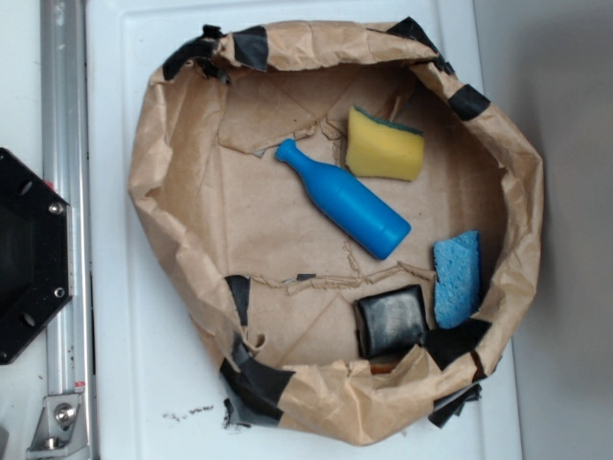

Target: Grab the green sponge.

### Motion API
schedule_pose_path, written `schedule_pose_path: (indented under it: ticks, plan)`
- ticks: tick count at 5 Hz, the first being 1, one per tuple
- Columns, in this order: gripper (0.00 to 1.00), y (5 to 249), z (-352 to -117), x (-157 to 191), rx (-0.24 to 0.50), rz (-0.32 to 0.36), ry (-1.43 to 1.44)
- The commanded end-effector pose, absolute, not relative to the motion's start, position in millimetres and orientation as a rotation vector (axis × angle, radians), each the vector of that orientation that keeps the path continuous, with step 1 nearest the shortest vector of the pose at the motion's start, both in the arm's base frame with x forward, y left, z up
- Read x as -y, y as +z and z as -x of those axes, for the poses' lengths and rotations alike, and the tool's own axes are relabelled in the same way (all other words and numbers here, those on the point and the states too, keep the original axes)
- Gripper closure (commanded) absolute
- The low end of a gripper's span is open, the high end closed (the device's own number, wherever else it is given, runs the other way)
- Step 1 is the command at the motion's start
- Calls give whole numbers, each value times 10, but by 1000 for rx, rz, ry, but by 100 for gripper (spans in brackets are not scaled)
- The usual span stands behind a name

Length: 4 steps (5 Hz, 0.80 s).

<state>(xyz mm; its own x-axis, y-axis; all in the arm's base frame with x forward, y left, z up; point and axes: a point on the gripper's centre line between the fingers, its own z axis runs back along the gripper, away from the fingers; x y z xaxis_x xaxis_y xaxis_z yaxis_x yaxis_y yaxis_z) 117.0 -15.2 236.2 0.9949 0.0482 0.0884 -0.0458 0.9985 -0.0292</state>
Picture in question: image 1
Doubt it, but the yellow green scouring sponge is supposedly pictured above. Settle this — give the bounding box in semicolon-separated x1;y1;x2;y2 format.
345;106;425;181

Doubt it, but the blue cellulose sponge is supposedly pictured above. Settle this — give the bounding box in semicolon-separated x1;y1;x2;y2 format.
433;230;481;329

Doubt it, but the brown paper bag basin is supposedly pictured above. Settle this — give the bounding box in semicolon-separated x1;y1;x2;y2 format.
128;18;544;446

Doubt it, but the blue plastic bottle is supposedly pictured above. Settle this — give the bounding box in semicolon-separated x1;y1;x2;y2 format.
275;139;412;260

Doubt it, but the black rectangular block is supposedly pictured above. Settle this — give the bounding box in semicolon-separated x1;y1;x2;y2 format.
353;285;429;359

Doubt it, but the white plastic tray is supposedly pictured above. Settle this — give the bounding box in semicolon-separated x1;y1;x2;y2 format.
85;1;522;459

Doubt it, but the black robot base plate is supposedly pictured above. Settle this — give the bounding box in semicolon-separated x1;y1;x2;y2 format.
1;149;72;365

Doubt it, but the metal corner bracket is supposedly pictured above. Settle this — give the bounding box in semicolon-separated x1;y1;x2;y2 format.
26;393;90;459

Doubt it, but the aluminium extrusion rail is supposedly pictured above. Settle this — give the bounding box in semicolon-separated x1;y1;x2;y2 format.
40;1;92;395

